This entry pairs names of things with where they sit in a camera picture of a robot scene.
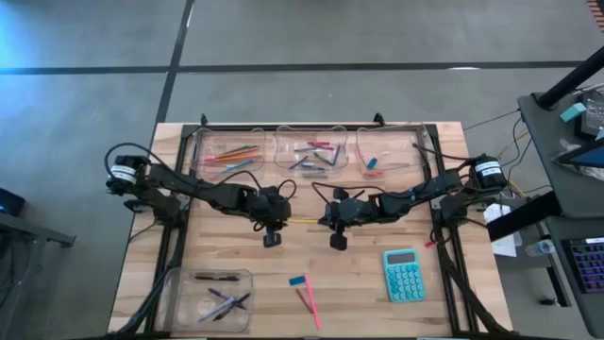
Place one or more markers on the dark green crayon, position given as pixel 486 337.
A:
pixel 306 149

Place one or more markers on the grey-purple crayon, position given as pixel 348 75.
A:
pixel 336 155

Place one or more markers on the grey-green pencil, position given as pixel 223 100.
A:
pixel 231 154

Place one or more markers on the clear plastic bin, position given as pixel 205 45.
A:
pixel 207 141
pixel 401 141
pixel 292 137

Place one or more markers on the black pen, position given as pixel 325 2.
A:
pixel 217 278
pixel 236 303

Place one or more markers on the white paper sheet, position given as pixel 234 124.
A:
pixel 507 245

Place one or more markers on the purple crayon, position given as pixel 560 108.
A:
pixel 313 166
pixel 298 162

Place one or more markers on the green pen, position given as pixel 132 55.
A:
pixel 323 158

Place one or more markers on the black monitor pole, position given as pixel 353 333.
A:
pixel 571 80

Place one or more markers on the orange pencil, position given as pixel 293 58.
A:
pixel 250 152
pixel 236 160

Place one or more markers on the clear water bottle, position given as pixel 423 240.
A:
pixel 540 248

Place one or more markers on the blue pencil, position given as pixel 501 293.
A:
pixel 239 165

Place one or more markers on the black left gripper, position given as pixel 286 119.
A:
pixel 271 208

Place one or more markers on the black keyboard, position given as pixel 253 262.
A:
pixel 587 264

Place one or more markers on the teal calculator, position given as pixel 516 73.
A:
pixel 403 278

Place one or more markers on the green pencil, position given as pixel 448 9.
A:
pixel 243 148

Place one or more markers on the teal box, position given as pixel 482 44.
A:
pixel 573 112

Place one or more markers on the pink pencil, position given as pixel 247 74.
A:
pixel 312 302

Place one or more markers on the blue eraser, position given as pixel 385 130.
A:
pixel 372 163
pixel 297 280

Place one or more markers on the black standing desk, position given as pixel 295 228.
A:
pixel 538 141

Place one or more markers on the red eraser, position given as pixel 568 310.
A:
pixel 373 173

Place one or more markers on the black electronic device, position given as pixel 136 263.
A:
pixel 593 115

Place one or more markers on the silver purple pen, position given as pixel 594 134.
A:
pixel 217 309

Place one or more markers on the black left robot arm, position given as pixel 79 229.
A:
pixel 189 186

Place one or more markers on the crumpled plastic bag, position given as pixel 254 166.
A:
pixel 592 174

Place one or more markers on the computer monitor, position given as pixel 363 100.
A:
pixel 585 158

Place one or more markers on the large clear plastic tray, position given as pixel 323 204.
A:
pixel 189 307

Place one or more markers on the red tag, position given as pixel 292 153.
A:
pixel 429 244

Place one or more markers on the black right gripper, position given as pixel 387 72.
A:
pixel 354 211

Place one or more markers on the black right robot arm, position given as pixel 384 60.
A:
pixel 424 189

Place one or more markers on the black device blue light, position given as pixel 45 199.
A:
pixel 9 202

